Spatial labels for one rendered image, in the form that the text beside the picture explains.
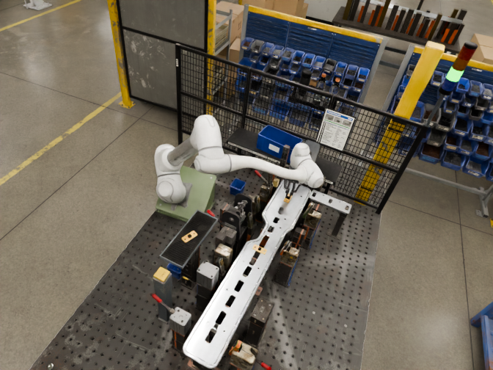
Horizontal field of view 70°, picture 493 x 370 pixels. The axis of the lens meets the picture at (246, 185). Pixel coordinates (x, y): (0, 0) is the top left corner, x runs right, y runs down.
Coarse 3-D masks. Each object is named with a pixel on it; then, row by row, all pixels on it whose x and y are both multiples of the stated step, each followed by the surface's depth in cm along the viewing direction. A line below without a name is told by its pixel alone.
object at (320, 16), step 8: (304, 0) 760; (312, 0) 755; (320, 0) 750; (328, 0) 744; (336, 0) 739; (344, 0) 733; (312, 8) 765; (320, 8) 760; (328, 8) 754; (336, 8) 748; (312, 16) 777; (320, 16) 770; (328, 16) 764
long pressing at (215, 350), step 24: (288, 192) 247; (264, 216) 229; (288, 216) 232; (240, 264) 201; (264, 264) 203; (216, 312) 180; (240, 312) 181; (192, 336) 170; (216, 336) 171; (216, 360) 163
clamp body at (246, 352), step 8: (232, 352) 161; (240, 352) 161; (248, 352) 161; (256, 352) 162; (232, 360) 166; (240, 360) 161; (248, 360) 159; (232, 368) 172; (240, 368) 167; (248, 368) 162
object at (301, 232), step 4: (296, 228) 226; (300, 228) 226; (296, 232) 224; (300, 232) 224; (304, 232) 225; (296, 236) 227; (300, 236) 225; (292, 240) 231; (296, 240) 229; (300, 240) 227; (292, 244) 234; (296, 244) 232; (300, 244) 230; (296, 248) 235
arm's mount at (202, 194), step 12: (180, 168) 258; (192, 180) 256; (204, 180) 255; (192, 192) 255; (204, 192) 254; (156, 204) 258; (168, 204) 256; (192, 204) 254; (204, 204) 253; (180, 216) 254
